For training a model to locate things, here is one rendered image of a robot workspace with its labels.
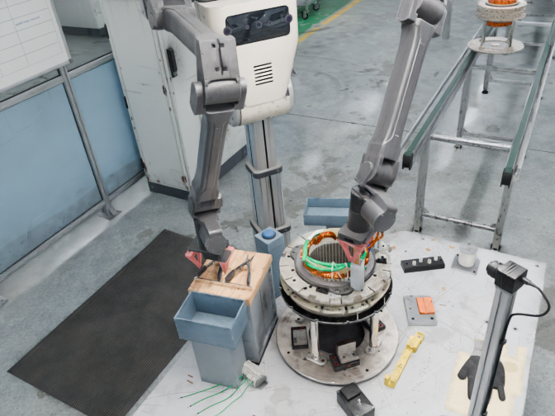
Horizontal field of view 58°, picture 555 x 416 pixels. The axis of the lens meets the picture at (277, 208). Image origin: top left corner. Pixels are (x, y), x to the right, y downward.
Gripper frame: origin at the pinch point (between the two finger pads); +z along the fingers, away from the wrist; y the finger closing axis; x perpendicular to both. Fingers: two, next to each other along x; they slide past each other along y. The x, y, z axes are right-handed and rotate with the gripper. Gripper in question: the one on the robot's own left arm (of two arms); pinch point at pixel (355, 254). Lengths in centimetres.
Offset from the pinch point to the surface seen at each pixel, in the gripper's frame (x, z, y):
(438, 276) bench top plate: -12, 40, 50
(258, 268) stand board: 28.3, 16.8, -3.6
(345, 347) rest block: -1.0, 35.1, -0.8
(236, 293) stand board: 27.7, 17.2, -15.1
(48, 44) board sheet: 239, 9, 76
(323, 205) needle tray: 30, 18, 38
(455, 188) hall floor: 26, 114, 232
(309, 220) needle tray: 29.1, 18.0, 26.7
